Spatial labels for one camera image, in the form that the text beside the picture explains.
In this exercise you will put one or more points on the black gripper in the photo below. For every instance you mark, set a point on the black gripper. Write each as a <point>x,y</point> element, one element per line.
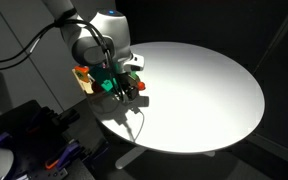
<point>130,83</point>

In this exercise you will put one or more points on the wooden toy tray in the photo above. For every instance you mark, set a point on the wooden toy tray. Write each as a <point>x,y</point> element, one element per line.
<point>87,87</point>

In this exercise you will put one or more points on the purple spring clamp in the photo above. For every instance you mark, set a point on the purple spring clamp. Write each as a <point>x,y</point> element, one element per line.
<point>67,151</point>

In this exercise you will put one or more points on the small dark red ball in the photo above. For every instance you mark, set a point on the small dark red ball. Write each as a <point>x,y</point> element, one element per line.
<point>141,86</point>

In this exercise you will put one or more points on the white table base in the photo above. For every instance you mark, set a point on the white table base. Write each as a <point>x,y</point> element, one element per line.
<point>129,158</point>

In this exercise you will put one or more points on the black spring clamp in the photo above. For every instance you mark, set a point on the black spring clamp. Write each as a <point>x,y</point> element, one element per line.
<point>67,116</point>

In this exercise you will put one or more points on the black equipment cart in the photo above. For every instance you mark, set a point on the black equipment cart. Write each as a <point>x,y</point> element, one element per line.
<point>24,140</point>

